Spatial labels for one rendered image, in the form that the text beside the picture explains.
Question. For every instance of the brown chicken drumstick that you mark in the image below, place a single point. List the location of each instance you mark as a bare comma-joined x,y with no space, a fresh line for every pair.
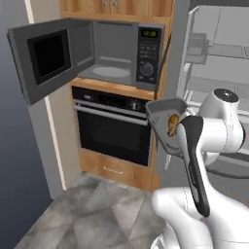
172,121

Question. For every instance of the grey microwave oven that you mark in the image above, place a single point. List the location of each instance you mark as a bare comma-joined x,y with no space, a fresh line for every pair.
148,52

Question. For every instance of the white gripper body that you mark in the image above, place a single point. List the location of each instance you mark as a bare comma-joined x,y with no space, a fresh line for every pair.
167,162

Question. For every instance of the silver cupboard knob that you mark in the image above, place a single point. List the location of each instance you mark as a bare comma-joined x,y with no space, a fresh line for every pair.
114,3
104,3

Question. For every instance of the grey open fridge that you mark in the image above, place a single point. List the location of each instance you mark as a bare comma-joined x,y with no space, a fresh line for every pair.
220,48

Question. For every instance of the black built-in oven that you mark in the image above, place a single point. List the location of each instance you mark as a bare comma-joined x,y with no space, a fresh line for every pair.
113,136

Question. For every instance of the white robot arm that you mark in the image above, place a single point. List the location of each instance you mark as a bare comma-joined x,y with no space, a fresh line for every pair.
223,133

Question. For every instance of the grey tupperware container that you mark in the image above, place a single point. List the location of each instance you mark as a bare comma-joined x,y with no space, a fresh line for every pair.
159,112

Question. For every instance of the wooden drawer front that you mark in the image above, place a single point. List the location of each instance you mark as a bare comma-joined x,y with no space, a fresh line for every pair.
97,163

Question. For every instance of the grey microwave door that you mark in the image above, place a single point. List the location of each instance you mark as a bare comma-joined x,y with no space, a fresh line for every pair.
48,56

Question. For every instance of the grey microwave turntable plate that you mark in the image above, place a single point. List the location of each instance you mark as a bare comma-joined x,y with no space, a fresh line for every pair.
111,72

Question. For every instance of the wooden cupboard door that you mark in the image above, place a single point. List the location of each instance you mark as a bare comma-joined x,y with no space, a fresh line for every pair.
142,7
84,6

